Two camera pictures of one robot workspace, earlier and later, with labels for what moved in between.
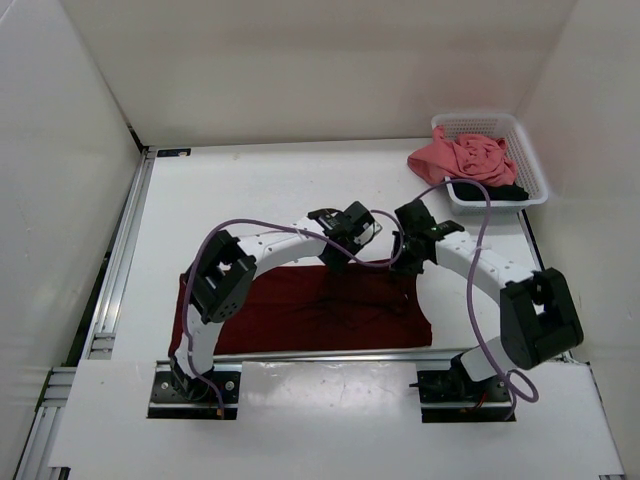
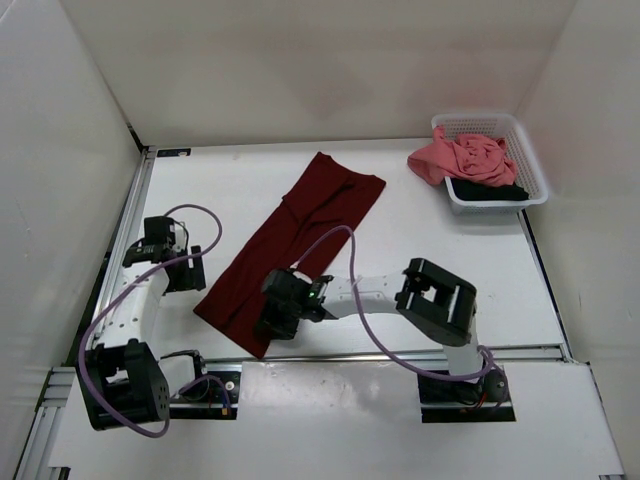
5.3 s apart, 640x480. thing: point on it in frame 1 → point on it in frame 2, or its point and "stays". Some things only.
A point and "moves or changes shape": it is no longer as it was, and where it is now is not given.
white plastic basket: (528, 173) stays
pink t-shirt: (464, 157) stays
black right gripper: (410, 267) → (282, 329)
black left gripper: (333, 264) → (193, 278)
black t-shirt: (473, 191) stays
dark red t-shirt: (314, 307) moves or changes shape
